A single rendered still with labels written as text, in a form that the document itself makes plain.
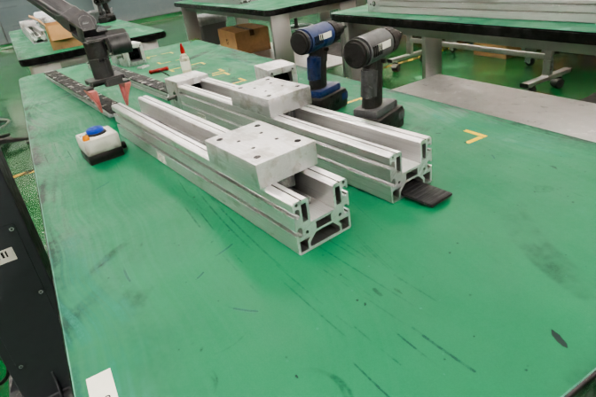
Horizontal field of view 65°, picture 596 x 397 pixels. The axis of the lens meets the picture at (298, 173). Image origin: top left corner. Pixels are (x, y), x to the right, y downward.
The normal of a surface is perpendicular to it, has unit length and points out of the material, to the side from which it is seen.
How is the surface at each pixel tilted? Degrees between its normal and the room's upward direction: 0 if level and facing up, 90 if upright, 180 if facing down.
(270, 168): 90
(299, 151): 90
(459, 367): 0
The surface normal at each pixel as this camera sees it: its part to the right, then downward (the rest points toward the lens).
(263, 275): -0.13, -0.89
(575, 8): -0.84, 0.33
